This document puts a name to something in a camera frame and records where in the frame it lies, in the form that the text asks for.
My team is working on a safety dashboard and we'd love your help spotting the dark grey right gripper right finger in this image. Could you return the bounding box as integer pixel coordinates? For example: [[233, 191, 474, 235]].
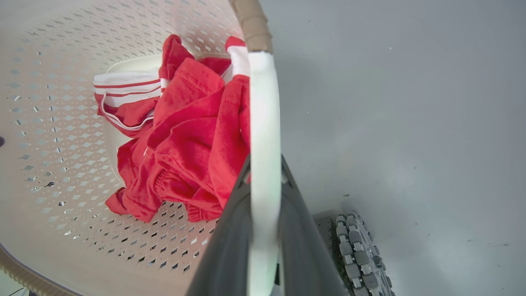
[[278, 155, 348, 296]]

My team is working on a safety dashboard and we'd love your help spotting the red garment with white stripes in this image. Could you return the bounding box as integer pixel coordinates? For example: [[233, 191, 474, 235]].
[[93, 34, 252, 223]]

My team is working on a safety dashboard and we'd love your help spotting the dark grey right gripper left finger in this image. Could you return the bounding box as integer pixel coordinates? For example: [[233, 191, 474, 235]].
[[186, 154, 253, 296]]

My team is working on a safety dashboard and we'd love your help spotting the grey omni wheel with rollers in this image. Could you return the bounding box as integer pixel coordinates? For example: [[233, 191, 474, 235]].
[[314, 210, 396, 296]]

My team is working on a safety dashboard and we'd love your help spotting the white perforated plastic laundry basket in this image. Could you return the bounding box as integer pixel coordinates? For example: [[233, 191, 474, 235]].
[[0, 0, 282, 296]]

